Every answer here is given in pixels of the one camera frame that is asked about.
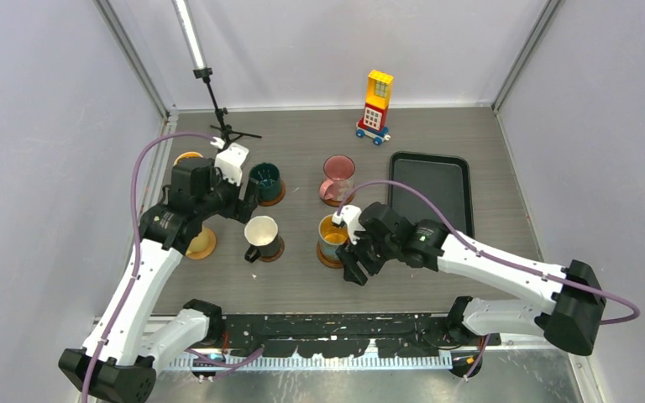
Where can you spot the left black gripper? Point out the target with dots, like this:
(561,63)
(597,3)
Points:
(239,209)

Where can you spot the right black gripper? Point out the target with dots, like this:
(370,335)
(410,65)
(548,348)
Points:
(353,272)

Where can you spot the dark green mug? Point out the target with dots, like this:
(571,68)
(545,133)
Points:
(266,173)

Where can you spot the blue mug yellow inside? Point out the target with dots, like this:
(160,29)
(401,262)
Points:
(331,234)

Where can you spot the white patterned mug orange inside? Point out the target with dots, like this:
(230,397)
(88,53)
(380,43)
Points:
(186,156)

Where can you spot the pink mug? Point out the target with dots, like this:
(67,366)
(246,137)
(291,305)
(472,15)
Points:
(338,171)

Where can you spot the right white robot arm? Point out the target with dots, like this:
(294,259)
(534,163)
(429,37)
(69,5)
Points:
(551,301)

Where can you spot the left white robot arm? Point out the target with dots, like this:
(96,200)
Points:
(117,362)

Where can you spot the wooden ringed coaster front right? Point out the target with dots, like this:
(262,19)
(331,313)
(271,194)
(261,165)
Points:
(327,255)

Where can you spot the dark walnut coaster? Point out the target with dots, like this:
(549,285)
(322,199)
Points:
(273,250)

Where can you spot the wooden ringed coaster back right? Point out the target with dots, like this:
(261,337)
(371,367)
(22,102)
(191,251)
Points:
(345,200)

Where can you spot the cork coaster front left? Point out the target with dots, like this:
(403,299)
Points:
(212,246)

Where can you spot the black serving tray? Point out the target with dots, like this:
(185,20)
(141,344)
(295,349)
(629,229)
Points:
(444,180)

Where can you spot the toy brick tower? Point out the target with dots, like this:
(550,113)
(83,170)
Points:
(372,123)

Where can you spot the black tripod with light pole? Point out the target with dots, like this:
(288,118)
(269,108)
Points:
(203,72)

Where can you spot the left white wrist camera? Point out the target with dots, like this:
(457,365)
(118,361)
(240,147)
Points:
(230,160)

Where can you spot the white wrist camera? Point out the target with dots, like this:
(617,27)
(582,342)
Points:
(230,160)
(348,217)

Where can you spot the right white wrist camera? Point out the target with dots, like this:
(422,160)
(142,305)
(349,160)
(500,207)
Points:
(348,217)

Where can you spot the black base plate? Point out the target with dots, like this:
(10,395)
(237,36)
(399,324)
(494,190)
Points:
(394,335)

